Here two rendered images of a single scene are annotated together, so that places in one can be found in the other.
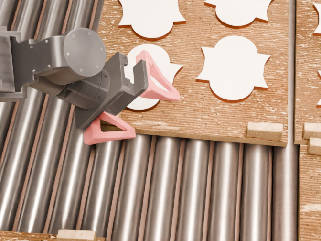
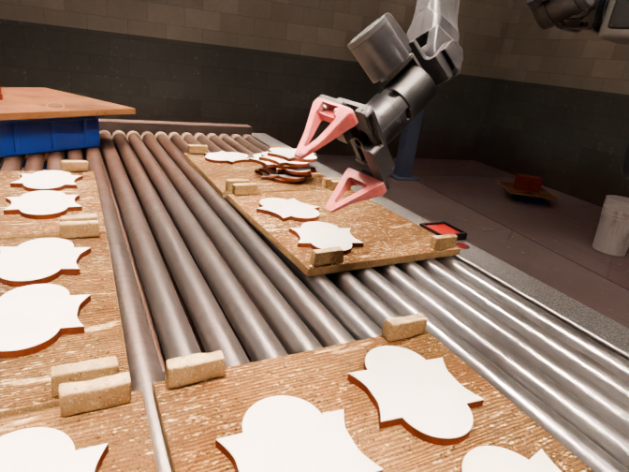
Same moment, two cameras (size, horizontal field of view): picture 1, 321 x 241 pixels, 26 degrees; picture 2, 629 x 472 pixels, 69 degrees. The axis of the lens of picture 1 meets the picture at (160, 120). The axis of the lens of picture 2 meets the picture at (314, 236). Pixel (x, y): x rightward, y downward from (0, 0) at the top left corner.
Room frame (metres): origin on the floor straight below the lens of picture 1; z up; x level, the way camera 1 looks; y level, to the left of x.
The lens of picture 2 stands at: (1.00, -0.31, 1.26)
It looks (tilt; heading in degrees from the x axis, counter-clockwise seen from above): 21 degrees down; 145
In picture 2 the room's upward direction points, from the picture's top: 7 degrees clockwise
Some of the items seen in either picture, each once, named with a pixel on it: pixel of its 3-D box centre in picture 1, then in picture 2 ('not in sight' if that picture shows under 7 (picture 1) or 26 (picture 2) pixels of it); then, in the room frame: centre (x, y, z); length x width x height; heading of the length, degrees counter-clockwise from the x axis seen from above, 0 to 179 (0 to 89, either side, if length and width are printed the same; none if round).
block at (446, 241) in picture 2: not in sight; (444, 242); (0.46, 0.39, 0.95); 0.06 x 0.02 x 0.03; 86
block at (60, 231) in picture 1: (76, 237); (328, 256); (0.44, 0.12, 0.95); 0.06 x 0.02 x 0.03; 86
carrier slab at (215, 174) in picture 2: not in sight; (260, 171); (-0.17, 0.30, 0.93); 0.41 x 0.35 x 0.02; 174
